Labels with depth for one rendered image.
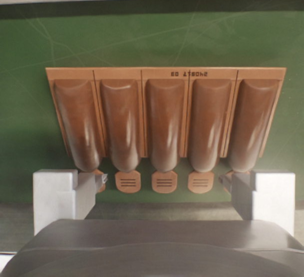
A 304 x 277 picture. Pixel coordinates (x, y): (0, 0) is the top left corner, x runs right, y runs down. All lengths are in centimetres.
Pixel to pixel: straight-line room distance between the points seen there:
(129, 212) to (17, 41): 14
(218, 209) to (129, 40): 14
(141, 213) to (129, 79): 12
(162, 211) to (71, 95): 12
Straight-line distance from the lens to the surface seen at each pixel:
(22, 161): 25
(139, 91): 19
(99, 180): 16
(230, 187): 16
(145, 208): 28
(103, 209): 28
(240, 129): 20
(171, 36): 18
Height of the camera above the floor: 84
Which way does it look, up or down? 43 degrees down
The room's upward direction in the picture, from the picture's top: 176 degrees counter-clockwise
